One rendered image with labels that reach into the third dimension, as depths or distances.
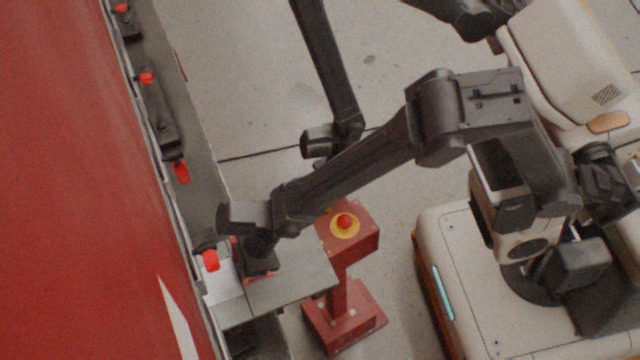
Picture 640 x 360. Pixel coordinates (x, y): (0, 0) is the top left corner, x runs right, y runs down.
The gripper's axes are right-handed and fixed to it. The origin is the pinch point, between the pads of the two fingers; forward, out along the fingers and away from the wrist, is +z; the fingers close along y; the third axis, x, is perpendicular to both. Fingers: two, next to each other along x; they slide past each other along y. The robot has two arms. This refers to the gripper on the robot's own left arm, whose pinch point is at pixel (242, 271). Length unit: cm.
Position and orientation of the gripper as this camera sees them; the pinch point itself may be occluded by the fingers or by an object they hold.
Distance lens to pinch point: 130.1
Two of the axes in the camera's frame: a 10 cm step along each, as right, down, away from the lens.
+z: -4.0, 6.2, 6.8
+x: 8.4, -0.6, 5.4
